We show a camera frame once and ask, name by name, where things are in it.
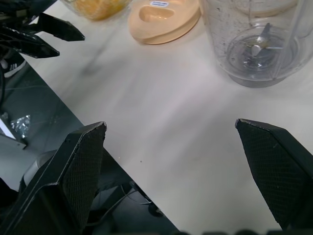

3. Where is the thin grey floor cable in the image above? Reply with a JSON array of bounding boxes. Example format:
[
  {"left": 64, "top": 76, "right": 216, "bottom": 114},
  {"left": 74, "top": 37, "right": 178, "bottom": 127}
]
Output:
[{"left": 87, "top": 187, "right": 154, "bottom": 227}]

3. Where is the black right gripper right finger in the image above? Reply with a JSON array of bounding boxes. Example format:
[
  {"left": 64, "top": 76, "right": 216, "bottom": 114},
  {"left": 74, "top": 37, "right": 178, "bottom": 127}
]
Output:
[{"left": 235, "top": 118, "right": 313, "bottom": 231}]

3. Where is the black white striped sneaker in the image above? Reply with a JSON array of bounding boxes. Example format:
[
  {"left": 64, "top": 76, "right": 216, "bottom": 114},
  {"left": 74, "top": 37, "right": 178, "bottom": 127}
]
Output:
[{"left": 0, "top": 51, "right": 28, "bottom": 78}]

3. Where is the beige round blender lid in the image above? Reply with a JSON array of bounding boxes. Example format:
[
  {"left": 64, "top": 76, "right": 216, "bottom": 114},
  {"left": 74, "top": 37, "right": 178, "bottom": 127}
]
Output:
[{"left": 127, "top": 0, "right": 202, "bottom": 45}]

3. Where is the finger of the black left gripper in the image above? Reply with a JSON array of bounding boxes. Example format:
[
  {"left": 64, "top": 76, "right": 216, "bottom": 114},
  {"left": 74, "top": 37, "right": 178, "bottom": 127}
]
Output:
[
  {"left": 0, "top": 26, "right": 61, "bottom": 59},
  {"left": 36, "top": 12, "right": 86, "bottom": 42}
]

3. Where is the crumpled silver foil wrapper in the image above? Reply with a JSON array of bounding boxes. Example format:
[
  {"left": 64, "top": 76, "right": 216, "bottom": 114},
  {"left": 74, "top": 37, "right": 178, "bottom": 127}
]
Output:
[{"left": 9, "top": 114, "right": 31, "bottom": 138}]

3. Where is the clear plastic blender jar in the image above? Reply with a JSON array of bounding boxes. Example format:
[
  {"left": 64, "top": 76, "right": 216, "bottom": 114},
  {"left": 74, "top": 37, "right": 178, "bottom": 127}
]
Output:
[{"left": 200, "top": 0, "right": 313, "bottom": 88}]

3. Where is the clear glass fruit bowl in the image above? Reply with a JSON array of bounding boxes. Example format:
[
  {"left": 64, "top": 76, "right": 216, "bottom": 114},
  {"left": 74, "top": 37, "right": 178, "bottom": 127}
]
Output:
[{"left": 60, "top": 0, "right": 134, "bottom": 22}]

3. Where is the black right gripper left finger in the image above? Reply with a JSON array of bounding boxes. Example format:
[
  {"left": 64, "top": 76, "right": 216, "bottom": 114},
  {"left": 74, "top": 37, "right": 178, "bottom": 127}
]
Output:
[{"left": 0, "top": 121, "right": 108, "bottom": 235}]

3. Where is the white flat panel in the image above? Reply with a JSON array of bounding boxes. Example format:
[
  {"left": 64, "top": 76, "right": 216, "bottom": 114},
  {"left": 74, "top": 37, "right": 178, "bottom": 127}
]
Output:
[{"left": 0, "top": 117, "right": 28, "bottom": 150}]

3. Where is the grey rounded robot body part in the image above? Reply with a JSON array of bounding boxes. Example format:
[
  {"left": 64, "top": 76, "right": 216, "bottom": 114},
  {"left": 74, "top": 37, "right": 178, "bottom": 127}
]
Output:
[{"left": 19, "top": 149, "right": 59, "bottom": 192}]

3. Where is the metal blender blade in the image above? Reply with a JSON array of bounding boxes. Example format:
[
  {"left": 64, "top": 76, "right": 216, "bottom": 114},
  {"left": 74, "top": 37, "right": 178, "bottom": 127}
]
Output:
[{"left": 243, "top": 23, "right": 283, "bottom": 67}]

